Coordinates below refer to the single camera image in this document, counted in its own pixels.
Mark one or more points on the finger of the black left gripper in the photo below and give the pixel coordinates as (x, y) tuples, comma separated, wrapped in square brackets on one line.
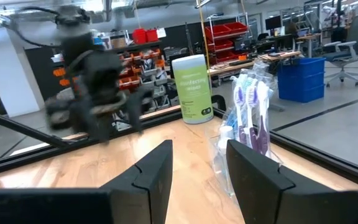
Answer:
[(99, 127), (135, 112)]

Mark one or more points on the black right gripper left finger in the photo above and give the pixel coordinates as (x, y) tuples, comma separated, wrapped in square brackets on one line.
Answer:
[(141, 193)]

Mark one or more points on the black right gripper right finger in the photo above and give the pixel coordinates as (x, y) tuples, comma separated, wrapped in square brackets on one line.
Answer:
[(269, 193)]

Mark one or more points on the blue white toothbrush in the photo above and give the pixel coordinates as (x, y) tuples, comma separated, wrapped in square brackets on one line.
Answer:
[(232, 119)]

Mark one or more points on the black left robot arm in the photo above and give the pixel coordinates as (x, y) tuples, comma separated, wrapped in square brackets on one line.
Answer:
[(73, 46)]

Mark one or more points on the orange bin rack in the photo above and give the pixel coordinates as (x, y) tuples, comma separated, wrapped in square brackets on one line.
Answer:
[(145, 65)]

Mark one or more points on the clear acrylic organizer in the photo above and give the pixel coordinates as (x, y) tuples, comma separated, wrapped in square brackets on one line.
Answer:
[(219, 174)]

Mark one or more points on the green disinfecting wipes canister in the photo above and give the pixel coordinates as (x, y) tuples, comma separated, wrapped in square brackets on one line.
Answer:
[(193, 90)]

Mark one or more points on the red bin shelf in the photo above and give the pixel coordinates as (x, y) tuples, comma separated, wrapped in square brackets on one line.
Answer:
[(225, 40)]

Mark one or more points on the blue plastic storage bin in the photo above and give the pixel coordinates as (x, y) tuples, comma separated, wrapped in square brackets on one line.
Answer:
[(301, 81)]

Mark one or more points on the wooden workshop desk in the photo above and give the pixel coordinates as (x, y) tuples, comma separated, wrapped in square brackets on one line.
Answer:
[(278, 56)]

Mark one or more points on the grey office chair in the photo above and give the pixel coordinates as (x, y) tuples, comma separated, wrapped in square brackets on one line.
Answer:
[(346, 49)]

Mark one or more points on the black computer monitor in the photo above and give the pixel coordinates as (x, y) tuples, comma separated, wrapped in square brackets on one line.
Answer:
[(273, 22)]

